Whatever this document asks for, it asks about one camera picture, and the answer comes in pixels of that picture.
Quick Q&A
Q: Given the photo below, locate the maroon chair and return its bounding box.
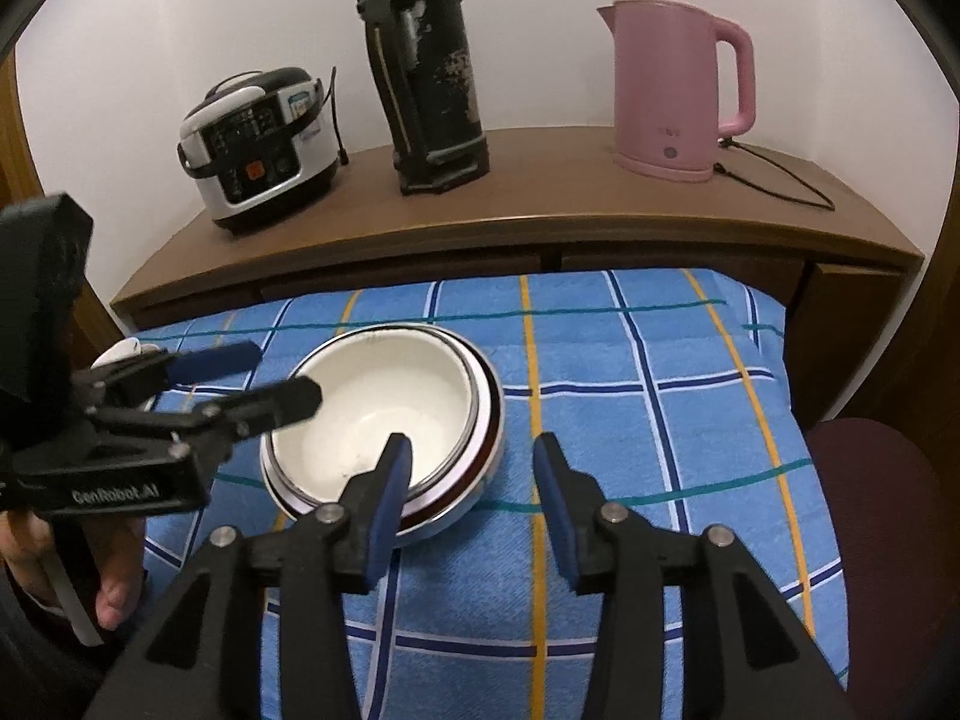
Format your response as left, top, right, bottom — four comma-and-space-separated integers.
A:
806, 418, 960, 720

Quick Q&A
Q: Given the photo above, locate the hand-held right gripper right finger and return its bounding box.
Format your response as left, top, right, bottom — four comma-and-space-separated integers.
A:
531, 433, 856, 720

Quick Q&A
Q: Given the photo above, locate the wooden sideboard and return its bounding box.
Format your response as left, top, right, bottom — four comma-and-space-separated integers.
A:
110, 126, 926, 425

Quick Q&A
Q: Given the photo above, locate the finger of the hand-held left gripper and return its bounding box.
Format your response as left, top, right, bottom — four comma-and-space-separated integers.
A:
75, 341, 263, 406
97, 376, 323, 466

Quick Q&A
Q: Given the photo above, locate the stainless steel bowl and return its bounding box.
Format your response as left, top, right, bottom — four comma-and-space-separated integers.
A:
259, 324, 508, 548

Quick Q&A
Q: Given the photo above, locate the white rice cooker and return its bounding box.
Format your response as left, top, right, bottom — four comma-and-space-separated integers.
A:
177, 66, 350, 235

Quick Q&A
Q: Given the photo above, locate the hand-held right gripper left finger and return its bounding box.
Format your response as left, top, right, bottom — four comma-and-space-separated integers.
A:
81, 433, 415, 720

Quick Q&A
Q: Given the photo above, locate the black thermos flask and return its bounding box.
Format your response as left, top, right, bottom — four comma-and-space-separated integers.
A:
352, 0, 491, 196

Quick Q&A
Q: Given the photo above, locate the blue checkered cloth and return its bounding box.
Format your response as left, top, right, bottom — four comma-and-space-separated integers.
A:
135, 268, 852, 720

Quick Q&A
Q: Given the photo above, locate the white plate with red flowers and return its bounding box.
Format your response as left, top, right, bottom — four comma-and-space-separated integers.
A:
90, 340, 162, 391

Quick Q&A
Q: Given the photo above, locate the pink electric kettle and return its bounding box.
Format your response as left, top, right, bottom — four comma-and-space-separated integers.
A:
597, 0, 755, 183

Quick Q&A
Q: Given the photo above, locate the black kettle cable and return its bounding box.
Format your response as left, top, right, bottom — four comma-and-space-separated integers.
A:
716, 136, 836, 211

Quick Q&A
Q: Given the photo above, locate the person's left hand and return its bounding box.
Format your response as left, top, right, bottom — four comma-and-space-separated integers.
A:
0, 514, 147, 631

